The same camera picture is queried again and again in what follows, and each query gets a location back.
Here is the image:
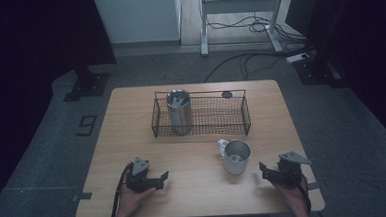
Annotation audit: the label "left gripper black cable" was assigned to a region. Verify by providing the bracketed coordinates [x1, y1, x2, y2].
[105, 162, 138, 217]

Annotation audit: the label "black stand base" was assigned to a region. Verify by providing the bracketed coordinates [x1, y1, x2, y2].
[292, 54, 346, 91]
[61, 64, 112, 103]

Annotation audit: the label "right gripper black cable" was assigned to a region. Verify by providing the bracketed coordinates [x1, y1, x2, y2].
[296, 172, 314, 215]

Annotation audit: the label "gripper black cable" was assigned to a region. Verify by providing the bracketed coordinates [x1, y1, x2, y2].
[296, 172, 314, 215]
[105, 162, 138, 217]

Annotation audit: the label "black wire mesh basket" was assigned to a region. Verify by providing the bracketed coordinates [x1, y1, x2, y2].
[149, 87, 253, 142]

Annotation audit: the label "grey tape piece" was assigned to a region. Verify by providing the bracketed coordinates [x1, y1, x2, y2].
[71, 191, 94, 203]
[306, 180, 320, 192]

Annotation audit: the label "white mug with steel inside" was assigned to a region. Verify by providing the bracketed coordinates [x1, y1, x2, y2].
[217, 137, 254, 177]

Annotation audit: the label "dark curtain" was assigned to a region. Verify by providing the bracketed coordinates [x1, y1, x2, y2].
[283, 0, 386, 161]
[0, 0, 125, 217]

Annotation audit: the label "person's right hand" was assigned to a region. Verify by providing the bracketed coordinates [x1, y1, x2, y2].
[270, 174, 310, 212]

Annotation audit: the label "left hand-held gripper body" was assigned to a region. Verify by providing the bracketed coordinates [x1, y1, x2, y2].
[124, 154, 160, 194]

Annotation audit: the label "tall stainless steel cup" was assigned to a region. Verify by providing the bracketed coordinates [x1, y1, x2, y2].
[165, 88, 194, 137]

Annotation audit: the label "white metal desk frame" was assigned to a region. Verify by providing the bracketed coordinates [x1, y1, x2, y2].
[197, 0, 291, 58]

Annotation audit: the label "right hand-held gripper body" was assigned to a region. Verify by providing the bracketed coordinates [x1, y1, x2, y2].
[275, 149, 314, 189]

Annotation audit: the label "white power strip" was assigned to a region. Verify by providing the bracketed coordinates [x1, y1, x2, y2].
[285, 52, 311, 65]

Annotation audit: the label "black floor cables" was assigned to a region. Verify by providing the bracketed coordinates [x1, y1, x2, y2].
[199, 10, 314, 84]

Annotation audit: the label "person's left hand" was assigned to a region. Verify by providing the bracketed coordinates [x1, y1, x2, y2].
[117, 182, 158, 217]

